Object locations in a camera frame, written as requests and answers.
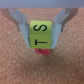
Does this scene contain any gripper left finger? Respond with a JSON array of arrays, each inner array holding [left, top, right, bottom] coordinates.
[[0, 8, 36, 50]]

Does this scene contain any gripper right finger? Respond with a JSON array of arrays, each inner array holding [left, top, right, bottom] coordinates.
[[48, 8, 79, 50]]

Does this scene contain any pink block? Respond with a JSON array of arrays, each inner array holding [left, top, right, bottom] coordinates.
[[34, 47, 51, 56]]

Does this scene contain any yellow block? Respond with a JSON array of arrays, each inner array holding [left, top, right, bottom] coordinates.
[[28, 20, 53, 50]]

